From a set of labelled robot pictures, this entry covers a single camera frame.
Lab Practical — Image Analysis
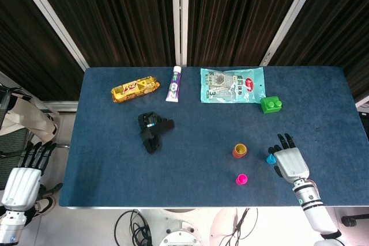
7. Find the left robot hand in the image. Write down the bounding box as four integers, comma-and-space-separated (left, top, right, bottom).
1, 141, 63, 212

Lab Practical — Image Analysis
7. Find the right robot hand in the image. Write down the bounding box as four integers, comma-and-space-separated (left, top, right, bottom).
267, 133, 310, 184

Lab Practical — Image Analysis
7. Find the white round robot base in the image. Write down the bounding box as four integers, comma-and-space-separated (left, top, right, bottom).
158, 224, 202, 246

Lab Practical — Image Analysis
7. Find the large orange cup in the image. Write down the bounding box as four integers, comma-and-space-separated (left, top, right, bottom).
232, 143, 248, 160

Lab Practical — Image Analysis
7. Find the white black sneaker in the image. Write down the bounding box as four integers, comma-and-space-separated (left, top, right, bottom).
35, 195, 57, 217

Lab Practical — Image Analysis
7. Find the grey mesh chair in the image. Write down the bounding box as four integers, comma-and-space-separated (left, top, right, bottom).
0, 127, 31, 172

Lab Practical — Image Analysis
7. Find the green toy building block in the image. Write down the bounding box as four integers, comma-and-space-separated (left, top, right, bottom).
260, 96, 283, 114

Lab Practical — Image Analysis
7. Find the black caster wheel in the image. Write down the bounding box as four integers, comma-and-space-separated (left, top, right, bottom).
341, 215, 359, 228

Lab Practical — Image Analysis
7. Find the teal dishcloth package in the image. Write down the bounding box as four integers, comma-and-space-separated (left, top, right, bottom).
200, 67, 266, 104

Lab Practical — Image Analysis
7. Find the blue table cloth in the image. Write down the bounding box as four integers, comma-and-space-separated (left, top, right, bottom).
58, 66, 369, 208

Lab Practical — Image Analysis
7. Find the purple white toothpaste tube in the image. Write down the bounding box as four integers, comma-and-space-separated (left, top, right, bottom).
165, 66, 182, 103

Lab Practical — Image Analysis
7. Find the yellow biscuit package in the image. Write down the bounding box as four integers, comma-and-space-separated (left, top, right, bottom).
111, 75, 161, 104

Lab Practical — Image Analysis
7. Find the dark pleated curtain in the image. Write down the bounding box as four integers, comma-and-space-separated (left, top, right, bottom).
0, 0, 369, 101

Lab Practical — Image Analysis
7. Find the thin dark cable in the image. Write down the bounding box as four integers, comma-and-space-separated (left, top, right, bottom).
219, 207, 260, 246

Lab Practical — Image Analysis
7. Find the black cable bundle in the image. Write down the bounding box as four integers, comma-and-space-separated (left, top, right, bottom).
114, 208, 153, 246

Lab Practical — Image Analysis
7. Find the black strap mount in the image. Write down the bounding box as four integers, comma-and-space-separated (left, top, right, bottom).
137, 111, 176, 154

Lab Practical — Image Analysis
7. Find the white frame post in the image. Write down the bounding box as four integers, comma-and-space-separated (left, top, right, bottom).
259, 0, 318, 67
171, 0, 189, 67
11, 0, 91, 71

